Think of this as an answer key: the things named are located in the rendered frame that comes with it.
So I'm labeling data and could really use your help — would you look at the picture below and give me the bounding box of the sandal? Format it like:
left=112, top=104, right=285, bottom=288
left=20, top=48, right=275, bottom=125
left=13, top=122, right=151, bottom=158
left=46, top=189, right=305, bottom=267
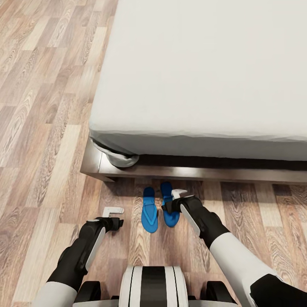
left=160, top=182, right=180, bottom=227
left=142, top=187, right=158, bottom=233

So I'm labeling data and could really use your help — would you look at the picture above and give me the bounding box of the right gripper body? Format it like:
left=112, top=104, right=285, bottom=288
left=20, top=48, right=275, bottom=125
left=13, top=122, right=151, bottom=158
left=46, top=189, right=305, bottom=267
left=165, top=198, right=181, bottom=214

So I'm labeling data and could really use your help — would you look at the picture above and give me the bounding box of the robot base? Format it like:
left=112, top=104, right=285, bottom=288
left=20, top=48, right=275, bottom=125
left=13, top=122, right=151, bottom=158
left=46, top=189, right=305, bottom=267
left=72, top=281, right=240, bottom=307

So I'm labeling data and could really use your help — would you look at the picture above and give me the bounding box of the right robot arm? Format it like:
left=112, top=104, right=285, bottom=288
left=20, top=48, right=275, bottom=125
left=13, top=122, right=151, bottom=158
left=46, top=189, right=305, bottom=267
left=161, top=187, right=307, bottom=307

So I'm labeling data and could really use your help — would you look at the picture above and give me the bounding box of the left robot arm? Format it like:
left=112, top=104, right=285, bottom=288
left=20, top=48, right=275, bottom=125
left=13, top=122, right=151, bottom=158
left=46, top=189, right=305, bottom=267
left=30, top=207, right=124, bottom=307

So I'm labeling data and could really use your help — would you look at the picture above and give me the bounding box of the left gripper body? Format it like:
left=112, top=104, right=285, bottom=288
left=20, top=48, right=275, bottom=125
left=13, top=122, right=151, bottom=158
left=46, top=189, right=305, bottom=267
left=96, top=217, right=120, bottom=232

